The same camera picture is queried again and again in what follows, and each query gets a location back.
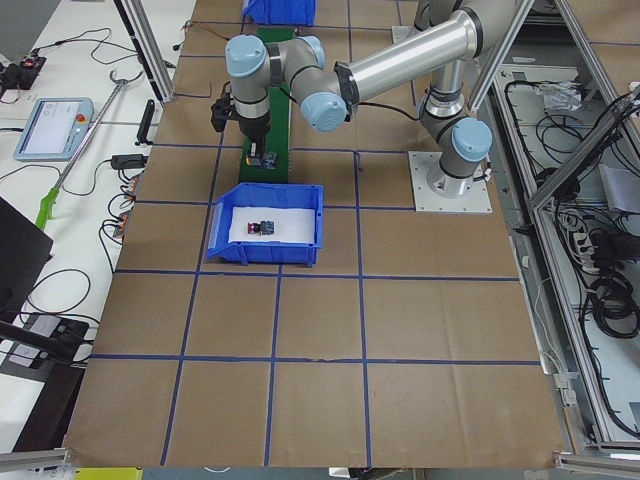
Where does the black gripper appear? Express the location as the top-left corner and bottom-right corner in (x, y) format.
(238, 113), (271, 158)

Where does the red mushroom push button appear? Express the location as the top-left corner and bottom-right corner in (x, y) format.
(247, 220), (275, 236)

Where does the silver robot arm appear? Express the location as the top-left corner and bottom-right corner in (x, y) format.
(211, 1), (510, 160)

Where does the green conveyor belt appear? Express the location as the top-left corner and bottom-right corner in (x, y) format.
(238, 27), (299, 183)

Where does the blue left plastic bin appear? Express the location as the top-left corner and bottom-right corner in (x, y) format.
(206, 183), (324, 267)

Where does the blue plastic bin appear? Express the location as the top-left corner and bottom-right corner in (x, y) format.
(242, 0), (316, 26)
(206, 183), (324, 267)

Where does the white foam pad left bin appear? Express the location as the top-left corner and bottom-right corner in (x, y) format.
(229, 207), (316, 244)

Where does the blue right plastic bin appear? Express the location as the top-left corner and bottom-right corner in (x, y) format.
(242, 0), (316, 26)

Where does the black power adapter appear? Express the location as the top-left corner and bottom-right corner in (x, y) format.
(110, 154), (148, 170)

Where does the teach pendant tablet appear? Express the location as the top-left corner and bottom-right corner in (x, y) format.
(13, 97), (94, 161)

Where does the green handled reach grabber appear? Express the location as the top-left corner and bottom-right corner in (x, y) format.
(35, 70), (144, 230)

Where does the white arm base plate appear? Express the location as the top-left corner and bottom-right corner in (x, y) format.
(408, 151), (492, 215)

